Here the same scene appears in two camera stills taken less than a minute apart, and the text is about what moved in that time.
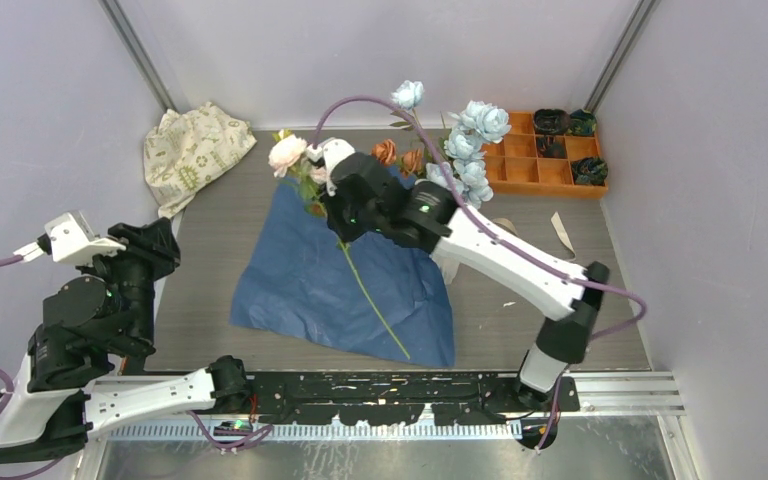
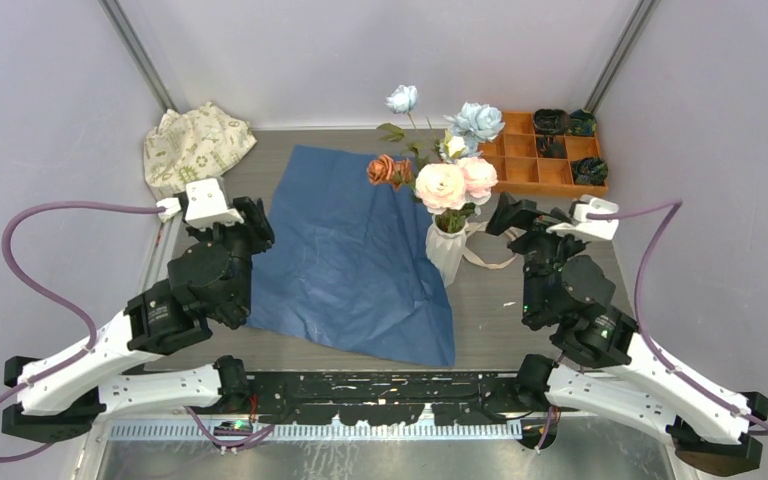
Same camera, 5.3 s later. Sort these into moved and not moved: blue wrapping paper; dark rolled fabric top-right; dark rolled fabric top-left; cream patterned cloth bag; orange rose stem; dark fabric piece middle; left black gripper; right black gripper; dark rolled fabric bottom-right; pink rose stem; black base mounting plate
Moved: orange rose stem; pink rose stem; right black gripper; left black gripper
Not moved: dark fabric piece middle; blue wrapping paper; dark rolled fabric bottom-right; cream patterned cloth bag; black base mounting plate; dark rolled fabric top-right; dark rolled fabric top-left
